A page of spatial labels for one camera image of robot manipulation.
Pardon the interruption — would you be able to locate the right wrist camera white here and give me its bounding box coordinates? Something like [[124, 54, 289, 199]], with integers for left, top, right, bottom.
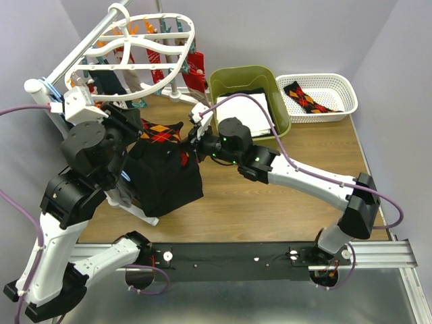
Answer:
[[188, 103, 213, 140]]

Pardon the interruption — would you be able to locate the argyle sock red yellow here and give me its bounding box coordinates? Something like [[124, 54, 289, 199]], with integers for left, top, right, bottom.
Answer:
[[141, 118, 190, 167], [283, 81, 340, 114]]

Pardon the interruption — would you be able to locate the purple cable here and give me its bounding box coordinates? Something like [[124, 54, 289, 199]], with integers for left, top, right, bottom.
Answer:
[[200, 93, 405, 230], [0, 103, 65, 324]]

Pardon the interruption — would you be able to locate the grey beige sock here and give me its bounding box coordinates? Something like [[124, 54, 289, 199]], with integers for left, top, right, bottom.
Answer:
[[122, 70, 143, 93]]

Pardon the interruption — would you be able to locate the aluminium frame rail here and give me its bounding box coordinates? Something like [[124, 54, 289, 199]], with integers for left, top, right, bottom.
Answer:
[[65, 241, 431, 323]]

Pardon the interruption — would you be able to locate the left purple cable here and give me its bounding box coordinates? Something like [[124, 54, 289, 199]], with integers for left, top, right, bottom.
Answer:
[[0, 103, 65, 324]]

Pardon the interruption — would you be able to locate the red sock with grey toe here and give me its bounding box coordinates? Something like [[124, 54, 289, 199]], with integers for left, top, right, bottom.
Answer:
[[182, 51, 209, 105]]

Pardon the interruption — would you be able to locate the white folded cloth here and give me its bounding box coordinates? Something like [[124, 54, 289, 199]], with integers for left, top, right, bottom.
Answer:
[[215, 97, 271, 138]]

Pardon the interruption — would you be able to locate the white perforated basket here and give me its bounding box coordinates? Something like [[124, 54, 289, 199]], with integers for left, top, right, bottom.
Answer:
[[275, 73, 358, 124]]

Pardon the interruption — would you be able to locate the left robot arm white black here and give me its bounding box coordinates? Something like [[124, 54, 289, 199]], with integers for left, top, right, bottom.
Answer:
[[3, 103, 151, 323]]

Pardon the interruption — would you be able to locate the black garment pile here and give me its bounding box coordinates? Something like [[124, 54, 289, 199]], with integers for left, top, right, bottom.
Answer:
[[124, 139, 203, 217]]

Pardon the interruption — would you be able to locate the white drying rack stand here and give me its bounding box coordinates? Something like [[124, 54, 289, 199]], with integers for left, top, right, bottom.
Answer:
[[23, 0, 210, 227]]

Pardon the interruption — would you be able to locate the white round sock hanger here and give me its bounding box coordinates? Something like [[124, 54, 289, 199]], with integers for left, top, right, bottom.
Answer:
[[61, 3, 196, 101]]

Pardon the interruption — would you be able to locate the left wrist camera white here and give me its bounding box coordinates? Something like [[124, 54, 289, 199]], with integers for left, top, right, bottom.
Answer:
[[63, 86, 108, 125]]

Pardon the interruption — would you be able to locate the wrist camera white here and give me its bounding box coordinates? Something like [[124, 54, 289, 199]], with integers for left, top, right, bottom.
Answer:
[[188, 103, 213, 140], [63, 86, 108, 125]]

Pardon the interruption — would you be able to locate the green plastic bin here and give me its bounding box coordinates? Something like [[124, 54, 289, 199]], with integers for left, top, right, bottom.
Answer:
[[209, 65, 292, 137]]

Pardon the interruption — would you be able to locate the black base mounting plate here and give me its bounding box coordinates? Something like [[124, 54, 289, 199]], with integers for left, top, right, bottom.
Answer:
[[138, 241, 350, 281]]

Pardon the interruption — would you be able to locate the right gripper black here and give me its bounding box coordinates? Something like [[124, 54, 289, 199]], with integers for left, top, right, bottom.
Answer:
[[177, 121, 240, 167]]

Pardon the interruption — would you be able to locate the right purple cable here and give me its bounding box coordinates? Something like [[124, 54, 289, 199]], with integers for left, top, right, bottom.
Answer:
[[200, 93, 405, 230]]

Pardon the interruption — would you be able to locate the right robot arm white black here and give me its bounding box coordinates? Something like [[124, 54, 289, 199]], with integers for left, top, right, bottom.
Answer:
[[182, 116, 380, 265]]

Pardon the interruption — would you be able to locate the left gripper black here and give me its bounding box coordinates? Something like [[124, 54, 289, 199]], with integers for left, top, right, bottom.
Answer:
[[82, 99, 146, 184]]

